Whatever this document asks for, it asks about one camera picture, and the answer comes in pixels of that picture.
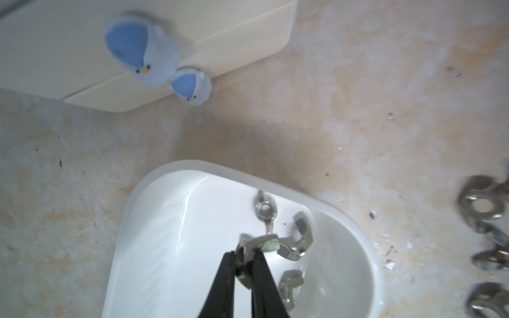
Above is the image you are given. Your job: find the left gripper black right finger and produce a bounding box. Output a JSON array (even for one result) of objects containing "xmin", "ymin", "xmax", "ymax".
[{"xmin": 250, "ymin": 250, "xmax": 289, "ymax": 318}]

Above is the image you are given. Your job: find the silver wing nut eleventh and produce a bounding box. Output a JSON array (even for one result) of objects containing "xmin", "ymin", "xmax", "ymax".
[{"xmin": 278, "ymin": 270, "xmax": 304, "ymax": 312}]

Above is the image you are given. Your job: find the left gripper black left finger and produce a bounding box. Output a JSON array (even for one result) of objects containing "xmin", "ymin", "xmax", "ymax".
[{"xmin": 198, "ymin": 251, "xmax": 236, "ymax": 318}]

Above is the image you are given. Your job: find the white storage tray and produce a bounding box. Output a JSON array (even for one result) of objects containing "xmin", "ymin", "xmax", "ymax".
[{"xmin": 102, "ymin": 160, "xmax": 384, "ymax": 317}]

